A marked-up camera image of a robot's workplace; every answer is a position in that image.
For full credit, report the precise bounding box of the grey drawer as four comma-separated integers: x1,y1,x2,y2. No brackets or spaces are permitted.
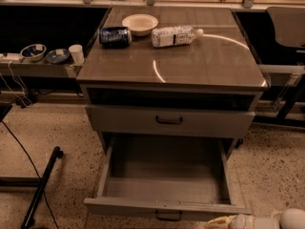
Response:
86,105,254,138
84,135,251,221

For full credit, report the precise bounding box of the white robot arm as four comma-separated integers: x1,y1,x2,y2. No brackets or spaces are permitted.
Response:
204,208,305,229

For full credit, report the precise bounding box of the grey drawer cabinet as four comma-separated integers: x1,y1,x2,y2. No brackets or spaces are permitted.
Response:
77,7,268,154

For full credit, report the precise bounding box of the grey top drawer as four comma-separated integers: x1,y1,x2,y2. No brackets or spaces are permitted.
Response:
86,105,254,138

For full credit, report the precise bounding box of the clear plastic water bottle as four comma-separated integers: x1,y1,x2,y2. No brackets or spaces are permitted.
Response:
152,25,204,48

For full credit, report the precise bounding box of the black stand leg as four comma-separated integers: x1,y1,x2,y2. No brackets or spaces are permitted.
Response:
21,146,64,229

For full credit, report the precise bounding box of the white bowl on cabinet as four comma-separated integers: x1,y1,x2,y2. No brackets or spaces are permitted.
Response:
122,14,158,36

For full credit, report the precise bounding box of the blue soda can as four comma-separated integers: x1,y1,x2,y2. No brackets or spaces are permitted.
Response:
99,27,132,48

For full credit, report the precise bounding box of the white paper cup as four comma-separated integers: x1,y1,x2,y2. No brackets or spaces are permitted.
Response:
69,44,84,66

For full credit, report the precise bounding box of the blue bowl on shelf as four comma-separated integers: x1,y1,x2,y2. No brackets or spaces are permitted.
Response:
46,49,70,64

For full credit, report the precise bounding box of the white power strip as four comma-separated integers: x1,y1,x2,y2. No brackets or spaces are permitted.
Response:
0,52,23,62

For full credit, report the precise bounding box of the black cable on floor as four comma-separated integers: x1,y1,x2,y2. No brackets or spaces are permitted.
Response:
0,119,61,229

